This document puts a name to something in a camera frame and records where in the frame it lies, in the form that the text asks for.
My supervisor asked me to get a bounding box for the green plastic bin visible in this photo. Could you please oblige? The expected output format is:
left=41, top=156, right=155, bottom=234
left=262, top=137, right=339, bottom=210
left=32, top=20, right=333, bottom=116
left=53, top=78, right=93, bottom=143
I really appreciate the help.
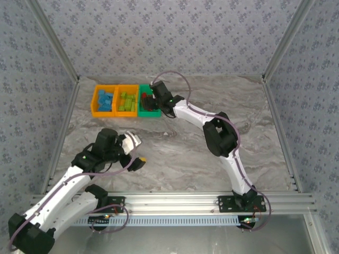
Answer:
left=137, top=84, right=162, bottom=118

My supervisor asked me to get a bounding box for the orange plastic bin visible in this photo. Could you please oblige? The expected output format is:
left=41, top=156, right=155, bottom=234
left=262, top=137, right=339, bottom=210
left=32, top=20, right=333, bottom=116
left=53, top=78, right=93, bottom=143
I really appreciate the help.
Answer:
left=112, top=84, right=140, bottom=118
left=90, top=84, right=119, bottom=118

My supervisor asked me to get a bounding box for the black controller board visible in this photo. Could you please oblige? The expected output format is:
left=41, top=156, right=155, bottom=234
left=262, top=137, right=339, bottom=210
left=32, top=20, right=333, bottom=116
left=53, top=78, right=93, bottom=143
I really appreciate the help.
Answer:
left=239, top=216, right=259, bottom=231
left=88, top=214, right=111, bottom=231

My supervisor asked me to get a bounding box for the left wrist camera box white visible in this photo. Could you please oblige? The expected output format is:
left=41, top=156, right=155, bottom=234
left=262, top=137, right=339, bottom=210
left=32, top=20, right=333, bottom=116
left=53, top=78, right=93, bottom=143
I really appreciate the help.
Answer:
left=121, top=131, right=143, bottom=156

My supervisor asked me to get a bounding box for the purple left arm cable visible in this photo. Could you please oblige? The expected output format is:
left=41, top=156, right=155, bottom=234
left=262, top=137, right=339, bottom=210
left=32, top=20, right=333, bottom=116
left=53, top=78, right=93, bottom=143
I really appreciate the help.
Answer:
left=7, top=142, right=137, bottom=252

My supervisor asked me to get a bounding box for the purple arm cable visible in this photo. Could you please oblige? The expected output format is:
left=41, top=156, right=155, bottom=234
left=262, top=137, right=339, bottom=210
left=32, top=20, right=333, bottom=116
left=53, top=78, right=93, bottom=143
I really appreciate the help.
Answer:
left=152, top=70, right=273, bottom=233
left=7, top=142, right=137, bottom=252

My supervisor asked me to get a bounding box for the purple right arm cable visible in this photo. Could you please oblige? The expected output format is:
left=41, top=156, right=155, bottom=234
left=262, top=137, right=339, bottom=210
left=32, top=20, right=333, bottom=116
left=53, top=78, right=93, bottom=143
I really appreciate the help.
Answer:
left=152, top=70, right=273, bottom=233

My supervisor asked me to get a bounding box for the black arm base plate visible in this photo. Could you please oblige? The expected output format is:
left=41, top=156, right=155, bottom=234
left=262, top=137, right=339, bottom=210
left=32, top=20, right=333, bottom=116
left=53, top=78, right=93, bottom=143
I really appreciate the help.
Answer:
left=105, top=196, right=126, bottom=214
left=217, top=195, right=267, bottom=214

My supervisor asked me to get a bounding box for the aluminium table side rail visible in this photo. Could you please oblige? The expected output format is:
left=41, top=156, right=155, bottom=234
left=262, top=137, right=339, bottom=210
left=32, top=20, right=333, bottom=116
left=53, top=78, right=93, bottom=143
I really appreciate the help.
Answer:
left=41, top=78, right=82, bottom=195
left=261, top=76, right=304, bottom=194

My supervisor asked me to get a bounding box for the aluminium mounting rail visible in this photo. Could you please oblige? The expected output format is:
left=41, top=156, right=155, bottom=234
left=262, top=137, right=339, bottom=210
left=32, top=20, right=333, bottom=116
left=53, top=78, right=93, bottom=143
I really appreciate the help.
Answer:
left=28, top=192, right=318, bottom=215

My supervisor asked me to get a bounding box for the slotted white cable duct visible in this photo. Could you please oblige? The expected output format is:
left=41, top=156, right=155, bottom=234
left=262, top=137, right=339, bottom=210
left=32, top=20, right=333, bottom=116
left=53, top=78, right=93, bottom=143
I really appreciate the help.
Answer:
left=71, top=215, right=239, bottom=228

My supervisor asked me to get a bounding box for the aluminium frame post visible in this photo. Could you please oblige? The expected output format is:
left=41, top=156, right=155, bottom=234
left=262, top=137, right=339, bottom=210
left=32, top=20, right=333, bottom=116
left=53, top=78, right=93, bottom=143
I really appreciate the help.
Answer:
left=26, top=0, right=81, bottom=81
left=261, top=0, right=317, bottom=81

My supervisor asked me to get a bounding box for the aluminium frame leg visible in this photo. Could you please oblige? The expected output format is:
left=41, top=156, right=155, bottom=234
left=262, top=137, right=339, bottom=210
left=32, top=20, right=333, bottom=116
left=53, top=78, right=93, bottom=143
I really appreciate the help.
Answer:
left=303, top=214, right=331, bottom=254

